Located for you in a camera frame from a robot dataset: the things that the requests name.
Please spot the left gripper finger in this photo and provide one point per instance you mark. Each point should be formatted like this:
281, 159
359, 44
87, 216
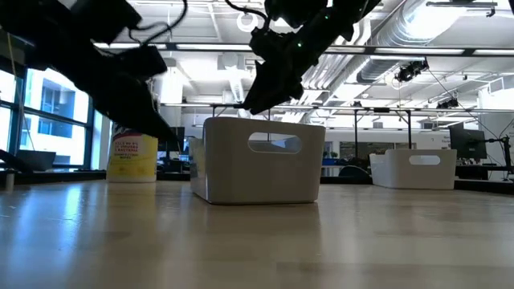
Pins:
148, 124

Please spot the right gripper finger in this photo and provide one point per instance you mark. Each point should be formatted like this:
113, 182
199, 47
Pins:
289, 90
261, 86

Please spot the black monitor on arm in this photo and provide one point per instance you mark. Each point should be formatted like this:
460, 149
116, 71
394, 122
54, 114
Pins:
467, 142

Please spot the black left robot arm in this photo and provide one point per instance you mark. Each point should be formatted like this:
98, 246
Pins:
28, 24

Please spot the black monitor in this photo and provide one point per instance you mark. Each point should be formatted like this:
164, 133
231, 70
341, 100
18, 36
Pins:
180, 136

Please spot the yellow Lysol wipes canister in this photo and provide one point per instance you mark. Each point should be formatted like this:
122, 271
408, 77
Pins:
132, 160

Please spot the blue planter box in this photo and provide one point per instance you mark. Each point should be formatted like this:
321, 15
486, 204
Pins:
335, 161

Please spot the long LED light bar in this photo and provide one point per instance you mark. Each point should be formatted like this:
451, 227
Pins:
401, 50

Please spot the black metal table frame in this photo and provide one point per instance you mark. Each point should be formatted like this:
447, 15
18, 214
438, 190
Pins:
381, 109
225, 106

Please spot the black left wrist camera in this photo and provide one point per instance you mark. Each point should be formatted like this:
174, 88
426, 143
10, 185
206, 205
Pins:
104, 18

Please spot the black aluminium table frame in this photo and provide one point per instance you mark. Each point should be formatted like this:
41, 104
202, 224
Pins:
60, 176

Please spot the silver ventilation duct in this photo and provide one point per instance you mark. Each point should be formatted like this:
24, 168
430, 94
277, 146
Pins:
401, 28

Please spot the black ceiling camera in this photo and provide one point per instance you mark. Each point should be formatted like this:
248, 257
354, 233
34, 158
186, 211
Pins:
447, 103
409, 70

